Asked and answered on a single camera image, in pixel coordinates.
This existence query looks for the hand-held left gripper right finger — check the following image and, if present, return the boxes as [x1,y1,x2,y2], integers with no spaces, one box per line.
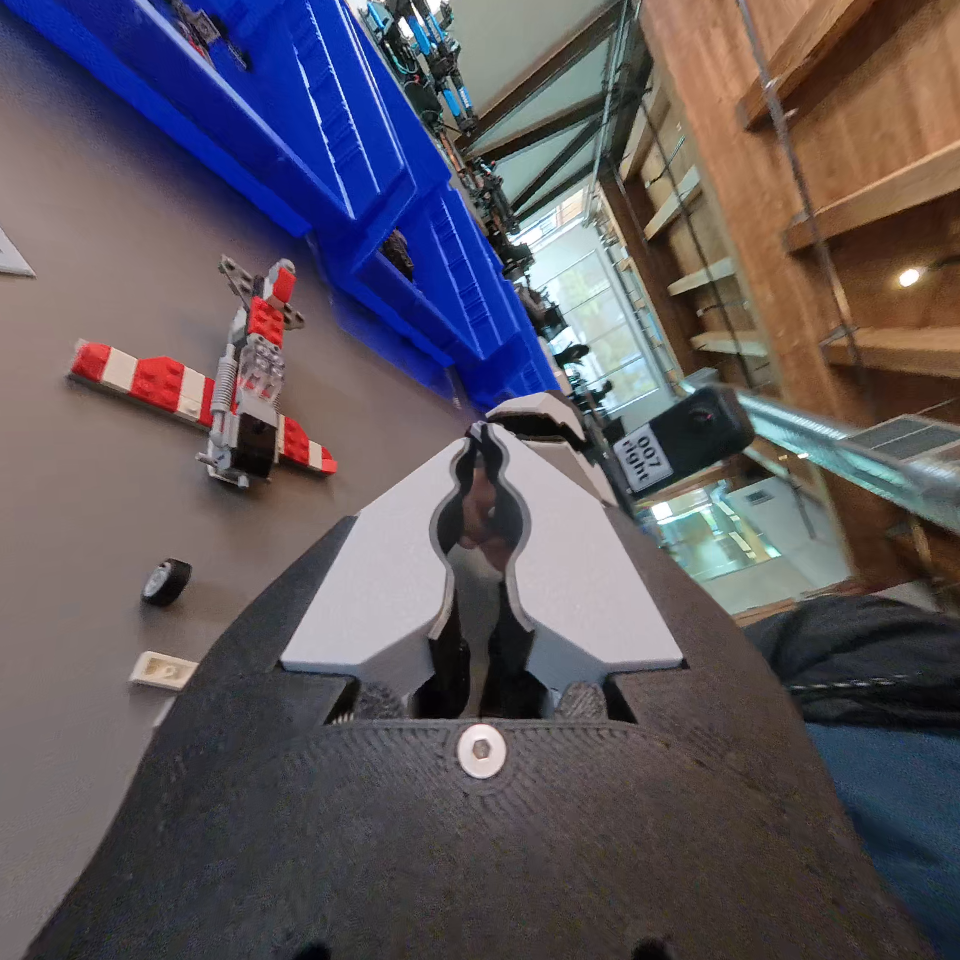
[483,425,687,696]

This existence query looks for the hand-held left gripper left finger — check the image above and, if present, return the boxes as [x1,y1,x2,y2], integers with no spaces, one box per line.
[282,428,484,709]

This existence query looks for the small black toy wheel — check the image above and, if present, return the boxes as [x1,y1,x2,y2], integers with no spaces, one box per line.
[143,558,193,609]

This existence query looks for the small beige toy brick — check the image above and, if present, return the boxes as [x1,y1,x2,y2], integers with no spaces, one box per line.
[129,650,199,691]

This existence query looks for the silver ventilation duct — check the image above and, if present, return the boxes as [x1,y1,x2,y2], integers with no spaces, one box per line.
[683,375,960,534]

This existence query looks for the person's black jacket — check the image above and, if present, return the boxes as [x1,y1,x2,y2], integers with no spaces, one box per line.
[746,593,960,729]

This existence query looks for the person's legs in jeans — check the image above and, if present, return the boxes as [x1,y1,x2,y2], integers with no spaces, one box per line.
[803,720,960,960]

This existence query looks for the person's right hand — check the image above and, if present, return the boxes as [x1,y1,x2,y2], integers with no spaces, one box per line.
[458,458,526,549]

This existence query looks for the red white toy brick airplane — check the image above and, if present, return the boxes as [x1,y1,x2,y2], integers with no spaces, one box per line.
[68,255,340,492]

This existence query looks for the white instruction booklet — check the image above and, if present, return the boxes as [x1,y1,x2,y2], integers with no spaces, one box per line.
[0,225,37,280]

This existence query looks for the black camera tripod rig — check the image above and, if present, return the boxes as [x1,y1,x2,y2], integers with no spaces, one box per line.
[360,0,481,129]

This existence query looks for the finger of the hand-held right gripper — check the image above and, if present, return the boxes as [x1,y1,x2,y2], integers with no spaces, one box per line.
[495,393,589,451]
[563,443,619,508]

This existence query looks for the pile of toy bricks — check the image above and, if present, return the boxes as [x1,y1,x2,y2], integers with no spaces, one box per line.
[150,0,256,69]
[383,225,421,279]

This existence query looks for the grey desk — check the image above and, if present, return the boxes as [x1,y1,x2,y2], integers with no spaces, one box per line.
[0,15,496,960]

